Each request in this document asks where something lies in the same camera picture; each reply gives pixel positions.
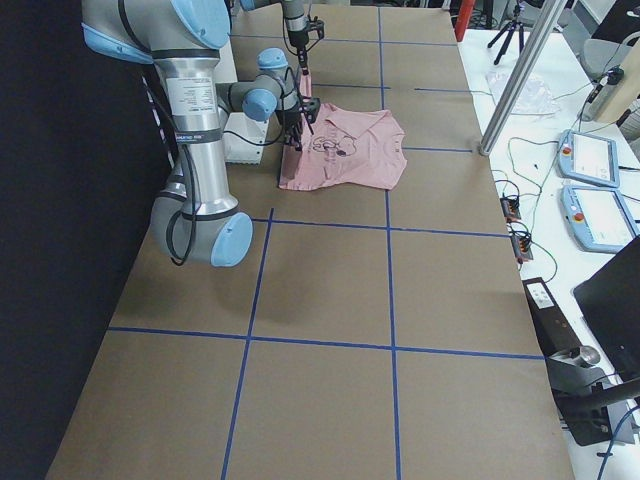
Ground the far orange connector board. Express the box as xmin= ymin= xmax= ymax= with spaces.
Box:
xmin=500 ymin=196 xmax=521 ymax=223

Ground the grey office chair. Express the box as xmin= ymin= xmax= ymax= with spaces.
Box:
xmin=579 ymin=39 xmax=637 ymax=81

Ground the metal cylinder clamp stand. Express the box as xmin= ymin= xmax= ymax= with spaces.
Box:
xmin=545 ymin=347 xmax=639 ymax=447

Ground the pink snoopy t-shirt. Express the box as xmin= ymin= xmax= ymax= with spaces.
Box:
xmin=279 ymin=102 xmax=407 ymax=191

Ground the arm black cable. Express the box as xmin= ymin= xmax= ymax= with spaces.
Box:
xmin=144 ymin=69 xmax=316 ymax=266

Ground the orange connector board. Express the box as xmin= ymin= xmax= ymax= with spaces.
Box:
xmin=510 ymin=231 xmax=534 ymax=265
xmin=500 ymin=196 xmax=521 ymax=223

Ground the clear plastic bag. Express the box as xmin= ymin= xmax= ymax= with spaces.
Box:
xmin=485 ymin=72 xmax=560 ymax=116

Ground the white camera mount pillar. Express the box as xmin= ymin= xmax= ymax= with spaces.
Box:
xmin=216 ymin=39 xmax=269 ymax=165

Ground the teach pendant tablet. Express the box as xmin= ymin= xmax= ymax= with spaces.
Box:
xmin=560 ymin=185 xmax=639 ymax=254
xmin=557 ymin=130 xmax=620 ymax=188

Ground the near teach pendant tablet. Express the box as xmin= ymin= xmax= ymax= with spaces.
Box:
xmin=560 ymin=185 xmax=639 ymax=254

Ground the aluminium frame post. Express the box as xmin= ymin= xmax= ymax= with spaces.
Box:
xmin=479 ymin=0 xmax=566 ymax=156

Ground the wooden board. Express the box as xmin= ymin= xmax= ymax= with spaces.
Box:
xmin=597 ymin=0 xmax=640 ymax=124

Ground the far teach pendant tablet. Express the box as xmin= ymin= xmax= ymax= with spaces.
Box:
xmin=557 ymin=130 xmax=620 ymax=188

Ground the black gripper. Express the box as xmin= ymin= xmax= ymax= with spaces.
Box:
xmin=280 ymin=97 xmax=320 ymax=152
xmin=285 ymin=17 xmax=324 ymax=76

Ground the black camera tripod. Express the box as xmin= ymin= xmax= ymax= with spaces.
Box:
xmin=487 ymin=1 xmax=525 ymax=65

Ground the black box with label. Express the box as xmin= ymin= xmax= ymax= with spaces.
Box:
xmin=522 ymin=277 xmax=581 ymax=357

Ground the black monitor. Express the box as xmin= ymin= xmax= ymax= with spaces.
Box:
xmin=573 ymin=239 xmax=640 ymax=380

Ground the near orange connector board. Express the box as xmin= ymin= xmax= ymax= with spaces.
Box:
xmin=510 ymin=231 xmax=534 ymax=265

